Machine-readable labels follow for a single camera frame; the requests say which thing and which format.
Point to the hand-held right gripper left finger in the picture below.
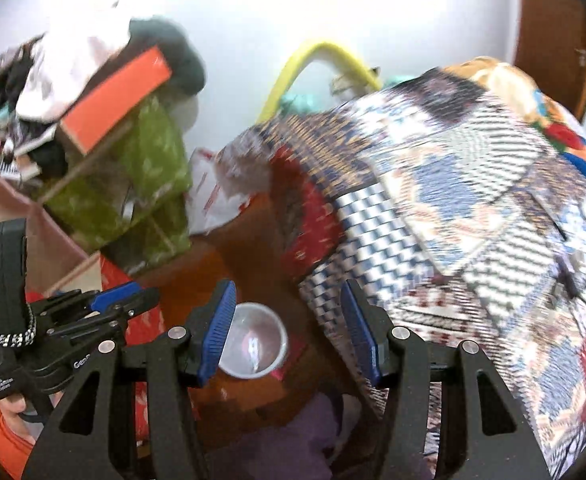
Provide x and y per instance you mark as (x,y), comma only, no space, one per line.
(217,332)

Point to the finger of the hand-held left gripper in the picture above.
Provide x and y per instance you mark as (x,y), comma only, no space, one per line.
(115,295)
(143,300)

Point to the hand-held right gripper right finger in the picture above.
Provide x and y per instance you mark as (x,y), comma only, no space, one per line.
(362,335)

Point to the person's orange-sleeved left forearm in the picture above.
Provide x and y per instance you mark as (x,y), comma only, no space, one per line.
(8,435)

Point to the brown wooden stool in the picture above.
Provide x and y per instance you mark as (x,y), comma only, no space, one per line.
(253,265)

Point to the green patterned bag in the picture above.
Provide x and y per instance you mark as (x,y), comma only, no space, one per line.
(140,180)

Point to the purple cloth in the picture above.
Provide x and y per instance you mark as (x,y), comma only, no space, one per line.
(293,437)

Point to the red patterned cloth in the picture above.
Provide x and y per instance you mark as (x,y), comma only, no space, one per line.
(305,225)

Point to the patchwork patterned blanket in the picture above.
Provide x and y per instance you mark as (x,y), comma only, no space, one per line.
(448,240)

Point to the white plastic bag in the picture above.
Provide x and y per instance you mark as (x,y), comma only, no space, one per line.
(213,190)

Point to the orange cardboard box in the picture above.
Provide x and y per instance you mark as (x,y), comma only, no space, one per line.
(110,102)

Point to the white printed cloth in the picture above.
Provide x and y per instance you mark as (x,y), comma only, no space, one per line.
(70,67)

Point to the teal cloth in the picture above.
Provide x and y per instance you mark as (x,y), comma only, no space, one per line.
(298,101)

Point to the dark green cloth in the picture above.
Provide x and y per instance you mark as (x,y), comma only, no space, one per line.
(175,55)

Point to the colourful floral blanket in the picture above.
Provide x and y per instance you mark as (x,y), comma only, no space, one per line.
(563,115)

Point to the brown wooden door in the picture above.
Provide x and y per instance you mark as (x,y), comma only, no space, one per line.
(555,35)

